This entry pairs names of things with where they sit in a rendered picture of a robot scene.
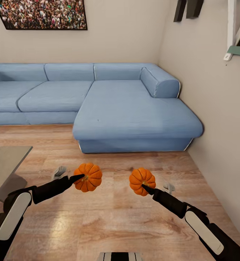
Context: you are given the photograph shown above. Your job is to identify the pumpkin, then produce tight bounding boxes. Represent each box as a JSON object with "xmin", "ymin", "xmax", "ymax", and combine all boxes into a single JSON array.
[
  {"xmin": 129, "ymin": 168, "xmax": 156, "ymax": 196},
  {"xmin": 73, "ymin": 163, "xmax": 102, "ymax": 193}
]

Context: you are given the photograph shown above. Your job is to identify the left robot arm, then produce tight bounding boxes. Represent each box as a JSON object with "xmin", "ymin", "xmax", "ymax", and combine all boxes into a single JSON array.
[{"xmin": 0, "ymin": 166, "xmax": 85, "ymax": 261}]

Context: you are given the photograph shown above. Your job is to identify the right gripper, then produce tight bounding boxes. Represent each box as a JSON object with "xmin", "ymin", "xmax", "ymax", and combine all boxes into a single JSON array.
[{"xmin": 142, "ymin": 184, "xmax": 177, "ymax": 212}]

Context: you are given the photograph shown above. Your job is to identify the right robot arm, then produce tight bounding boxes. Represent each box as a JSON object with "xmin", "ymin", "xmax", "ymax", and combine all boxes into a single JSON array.
[{"xmin": 142, "ymin": 183, "xmax": 240, "ymax": 261}]

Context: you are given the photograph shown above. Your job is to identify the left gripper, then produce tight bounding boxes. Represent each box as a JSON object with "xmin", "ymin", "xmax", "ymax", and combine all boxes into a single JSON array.
[{"xmin": 45, "ymin": 174, "xmax": 85, "ymax": 199}]

